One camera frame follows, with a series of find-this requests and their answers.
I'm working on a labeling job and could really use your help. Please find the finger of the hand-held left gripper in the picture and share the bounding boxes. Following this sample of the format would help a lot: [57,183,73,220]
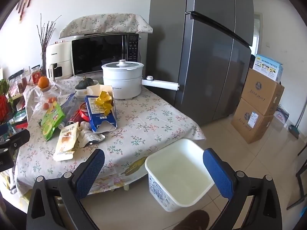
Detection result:
[0,124,31,150]

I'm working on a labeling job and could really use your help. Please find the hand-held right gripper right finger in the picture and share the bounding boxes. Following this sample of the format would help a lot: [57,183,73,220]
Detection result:
[203,148,283,230]

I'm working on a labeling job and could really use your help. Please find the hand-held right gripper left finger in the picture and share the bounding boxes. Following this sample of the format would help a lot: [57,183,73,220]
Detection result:
[26,149,106,230]

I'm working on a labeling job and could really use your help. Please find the silver wrapper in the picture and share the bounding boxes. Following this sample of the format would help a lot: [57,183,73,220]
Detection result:
[77,128,106,148]

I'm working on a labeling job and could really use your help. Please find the green snack packet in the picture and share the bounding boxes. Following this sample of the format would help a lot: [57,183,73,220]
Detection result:
[39,101,66,141]

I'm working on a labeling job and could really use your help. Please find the beige snack packet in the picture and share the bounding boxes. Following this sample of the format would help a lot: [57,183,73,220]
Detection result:
[53,122,79,161]

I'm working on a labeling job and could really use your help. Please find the white plastic bin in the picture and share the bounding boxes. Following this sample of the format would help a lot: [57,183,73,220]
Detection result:
[144,138,215,212]

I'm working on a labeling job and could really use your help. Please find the red drink can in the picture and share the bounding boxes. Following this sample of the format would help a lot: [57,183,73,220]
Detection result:
[69,110,83,125]

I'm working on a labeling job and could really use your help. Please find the yellow wrapper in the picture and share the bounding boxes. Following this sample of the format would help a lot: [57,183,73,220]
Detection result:
[94,91,114,115]

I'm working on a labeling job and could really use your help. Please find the glass jar with wooden lid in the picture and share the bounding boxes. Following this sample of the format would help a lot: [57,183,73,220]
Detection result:
[34,84,60,115]

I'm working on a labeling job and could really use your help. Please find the torn blue cardboard carton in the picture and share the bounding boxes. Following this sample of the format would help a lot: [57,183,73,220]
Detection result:
[86,85,118,133]

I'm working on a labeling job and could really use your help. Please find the red instant noodle bowl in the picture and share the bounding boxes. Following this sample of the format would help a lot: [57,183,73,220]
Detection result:
[79,103,91,123]

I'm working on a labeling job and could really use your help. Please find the brown cardboard box with sticker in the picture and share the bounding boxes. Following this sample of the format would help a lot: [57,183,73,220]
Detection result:
[231,98,274,144]

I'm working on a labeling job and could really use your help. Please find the large orange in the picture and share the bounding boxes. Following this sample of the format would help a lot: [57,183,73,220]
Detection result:
[38,76,50,89]

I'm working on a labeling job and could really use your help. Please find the clear plastic bottle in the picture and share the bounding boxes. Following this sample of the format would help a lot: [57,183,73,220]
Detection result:
[60,92,83,122]

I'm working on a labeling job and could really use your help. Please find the jar with red label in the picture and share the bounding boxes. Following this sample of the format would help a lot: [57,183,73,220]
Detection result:
[31,65,42,85]

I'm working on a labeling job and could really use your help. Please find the floral tablecloth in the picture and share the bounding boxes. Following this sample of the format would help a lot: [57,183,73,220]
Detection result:
[13,77,207,197]

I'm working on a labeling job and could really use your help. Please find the white ceramic bowl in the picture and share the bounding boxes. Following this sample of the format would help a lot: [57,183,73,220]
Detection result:
[75,80,100,96]

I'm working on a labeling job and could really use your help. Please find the dark green pumpkin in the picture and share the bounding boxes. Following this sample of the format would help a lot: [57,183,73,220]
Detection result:
[75,77,95,90]

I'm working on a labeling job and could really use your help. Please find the green dustpan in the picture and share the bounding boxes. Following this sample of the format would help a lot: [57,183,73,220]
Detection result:
[288,125,300,139]

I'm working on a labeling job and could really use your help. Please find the dried branches in vase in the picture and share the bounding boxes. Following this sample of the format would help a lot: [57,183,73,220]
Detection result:
[36,14,61,76]

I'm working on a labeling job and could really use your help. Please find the white air fryer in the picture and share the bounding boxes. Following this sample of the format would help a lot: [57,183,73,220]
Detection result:
[45,41,73,81]

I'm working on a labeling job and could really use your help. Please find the white electric cooking pot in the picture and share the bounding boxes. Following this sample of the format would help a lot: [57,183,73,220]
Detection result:
[101,59,180,100]

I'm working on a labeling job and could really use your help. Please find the grey refrigerator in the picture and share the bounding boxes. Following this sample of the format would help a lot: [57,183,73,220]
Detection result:
[146,0,255,126]

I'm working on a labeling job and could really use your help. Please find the blue and white box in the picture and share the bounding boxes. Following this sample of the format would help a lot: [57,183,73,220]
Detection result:
[252,54,284,82]

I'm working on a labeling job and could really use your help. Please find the black microwave oven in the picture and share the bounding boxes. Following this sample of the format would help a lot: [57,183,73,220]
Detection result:
[71,34,141,77]

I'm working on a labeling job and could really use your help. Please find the floral microwave cover cloth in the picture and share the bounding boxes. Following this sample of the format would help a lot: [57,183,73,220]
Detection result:
[59,13,154,39]

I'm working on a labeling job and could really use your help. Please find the black metal chair frame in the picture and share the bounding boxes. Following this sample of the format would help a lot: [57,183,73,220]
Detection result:
[286,144,307,211]

